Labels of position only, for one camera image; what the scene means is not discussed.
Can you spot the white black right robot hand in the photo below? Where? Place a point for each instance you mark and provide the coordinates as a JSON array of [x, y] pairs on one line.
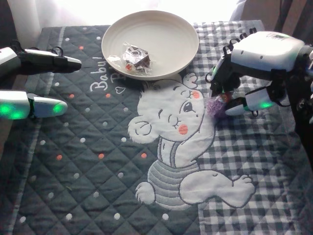
[[266, 52]]

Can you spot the clear dark candy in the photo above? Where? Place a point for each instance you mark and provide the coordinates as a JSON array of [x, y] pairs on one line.
[[135, 57]]

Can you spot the white curtain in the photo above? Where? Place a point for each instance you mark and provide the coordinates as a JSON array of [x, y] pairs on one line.
[[73, 12]]

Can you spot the cream round plate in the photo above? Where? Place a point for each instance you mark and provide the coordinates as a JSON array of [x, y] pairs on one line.
[[166, 41]]

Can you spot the grey quilt with bear print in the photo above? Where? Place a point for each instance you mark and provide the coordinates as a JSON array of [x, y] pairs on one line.
[[97, 137]]

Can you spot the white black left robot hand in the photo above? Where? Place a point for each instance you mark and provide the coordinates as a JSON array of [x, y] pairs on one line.
[[46, 60]]

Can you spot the purple candy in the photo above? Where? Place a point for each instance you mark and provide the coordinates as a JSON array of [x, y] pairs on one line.
[[215, 108]]

